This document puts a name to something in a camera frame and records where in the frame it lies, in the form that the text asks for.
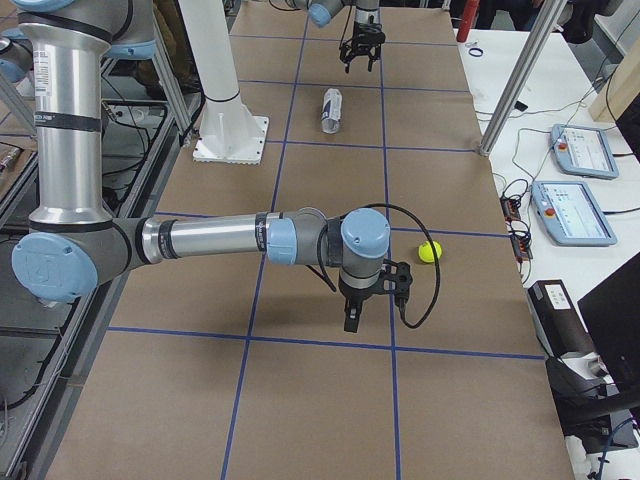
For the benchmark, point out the white blue tennis ball can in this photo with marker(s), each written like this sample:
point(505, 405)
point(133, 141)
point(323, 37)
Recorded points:
point(331, 111)

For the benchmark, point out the black monitor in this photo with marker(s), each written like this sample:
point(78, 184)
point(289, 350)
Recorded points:
point(611, 313)

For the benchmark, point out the black box with label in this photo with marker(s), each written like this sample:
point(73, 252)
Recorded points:
point(558, 325)

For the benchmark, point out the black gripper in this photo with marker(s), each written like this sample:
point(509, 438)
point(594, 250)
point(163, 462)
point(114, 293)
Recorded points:
point(362, 30)
point(354, 296)

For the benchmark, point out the orange black electronics module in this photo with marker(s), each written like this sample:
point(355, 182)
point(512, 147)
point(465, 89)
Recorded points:
point(510, 208)

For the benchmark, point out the aluminium frame post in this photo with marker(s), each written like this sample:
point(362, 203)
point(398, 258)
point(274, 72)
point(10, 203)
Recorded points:
point(536, 40)

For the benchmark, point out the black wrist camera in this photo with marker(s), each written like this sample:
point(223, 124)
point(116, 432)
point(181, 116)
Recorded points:
point(397, 281)

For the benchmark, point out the near teach pendant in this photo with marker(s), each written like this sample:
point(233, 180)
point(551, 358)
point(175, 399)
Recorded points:
point(570, 214)

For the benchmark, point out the Roland Garros tennis ball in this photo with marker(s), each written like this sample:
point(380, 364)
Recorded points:
point(429, 252)

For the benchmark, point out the teach pendant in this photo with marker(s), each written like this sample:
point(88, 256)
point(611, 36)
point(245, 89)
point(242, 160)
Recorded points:
point(570, 214)
point(583, 151)

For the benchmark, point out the white pedestal column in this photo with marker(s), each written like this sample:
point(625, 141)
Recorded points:
point(228, 132)

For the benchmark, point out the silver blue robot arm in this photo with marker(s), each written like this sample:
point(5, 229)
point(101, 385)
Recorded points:
point(75, 245)
point(322, 12)

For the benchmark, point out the far teach pendant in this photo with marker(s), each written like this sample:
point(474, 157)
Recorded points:
point(583, 151)

